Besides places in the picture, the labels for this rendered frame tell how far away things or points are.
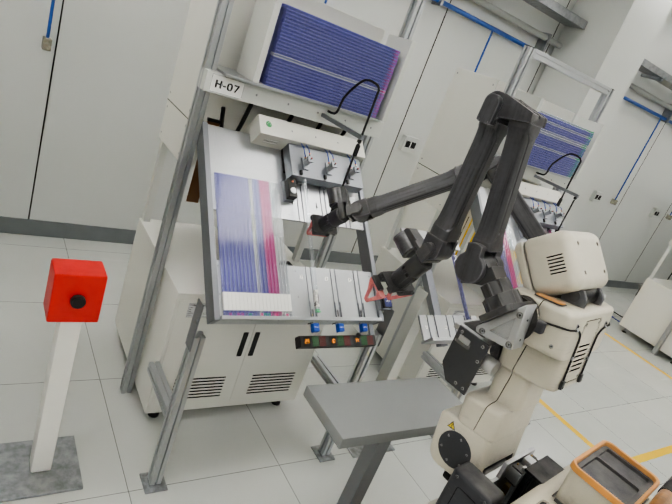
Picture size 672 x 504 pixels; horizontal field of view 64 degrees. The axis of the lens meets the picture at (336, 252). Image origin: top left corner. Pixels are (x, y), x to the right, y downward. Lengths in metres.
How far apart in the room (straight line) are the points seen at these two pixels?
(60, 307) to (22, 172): 1.86
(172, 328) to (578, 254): 1.41
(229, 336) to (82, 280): 0.73
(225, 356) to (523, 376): 1.24
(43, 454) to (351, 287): 1.18
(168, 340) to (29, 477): 0.61
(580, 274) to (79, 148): 2.82
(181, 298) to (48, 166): 1.68
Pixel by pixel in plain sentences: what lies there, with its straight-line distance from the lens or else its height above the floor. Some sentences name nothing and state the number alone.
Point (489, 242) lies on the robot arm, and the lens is 1.30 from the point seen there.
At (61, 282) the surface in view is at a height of 0.76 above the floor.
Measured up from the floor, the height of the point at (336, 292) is 0.79.
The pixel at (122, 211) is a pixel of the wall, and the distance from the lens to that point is 3.65.
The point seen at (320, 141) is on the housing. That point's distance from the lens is 2.13.
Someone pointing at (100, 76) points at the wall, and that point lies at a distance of 3.37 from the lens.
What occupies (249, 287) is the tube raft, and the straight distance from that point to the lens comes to 1.79.
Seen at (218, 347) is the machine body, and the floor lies 0.38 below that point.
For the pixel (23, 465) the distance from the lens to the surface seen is 2.18.
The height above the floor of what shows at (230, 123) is 1.19.
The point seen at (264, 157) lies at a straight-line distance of 2.04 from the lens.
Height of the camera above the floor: 1.59
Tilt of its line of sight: 20 degrees down
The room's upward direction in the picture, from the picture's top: 21 degrees clockwise
